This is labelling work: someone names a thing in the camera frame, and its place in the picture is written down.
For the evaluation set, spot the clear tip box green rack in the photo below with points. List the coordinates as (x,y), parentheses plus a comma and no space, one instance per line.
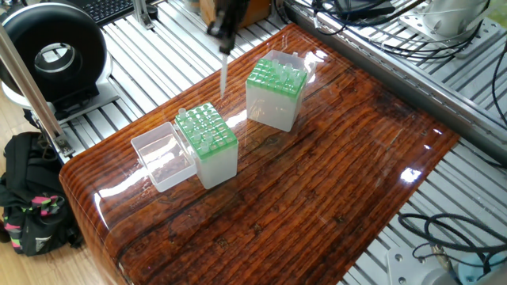
(218,162)

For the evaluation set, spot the black keyboard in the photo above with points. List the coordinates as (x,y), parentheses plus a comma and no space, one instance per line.
(107,9)

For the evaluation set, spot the aluminium frame post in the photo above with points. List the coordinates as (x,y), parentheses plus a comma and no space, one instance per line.
(32,91)

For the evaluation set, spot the black round device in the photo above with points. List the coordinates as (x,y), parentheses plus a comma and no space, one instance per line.
(79,47)

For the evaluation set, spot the brown cardboard box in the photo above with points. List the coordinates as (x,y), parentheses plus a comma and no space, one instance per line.
(257,9)

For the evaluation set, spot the white plastic device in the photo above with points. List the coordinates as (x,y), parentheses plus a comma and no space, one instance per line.
(451,17)

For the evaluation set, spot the glossy brown wooden board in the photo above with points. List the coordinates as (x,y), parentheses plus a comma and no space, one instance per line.
(317,182)

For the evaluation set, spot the aluminium bracket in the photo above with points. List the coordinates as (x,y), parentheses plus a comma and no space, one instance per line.
(142,12)

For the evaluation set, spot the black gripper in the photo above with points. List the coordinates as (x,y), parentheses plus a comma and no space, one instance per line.
(231,8)

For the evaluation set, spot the black backpack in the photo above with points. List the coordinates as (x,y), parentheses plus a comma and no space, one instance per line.
(32,182)

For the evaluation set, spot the clear tip box with tips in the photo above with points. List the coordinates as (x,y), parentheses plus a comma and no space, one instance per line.
(273,111)

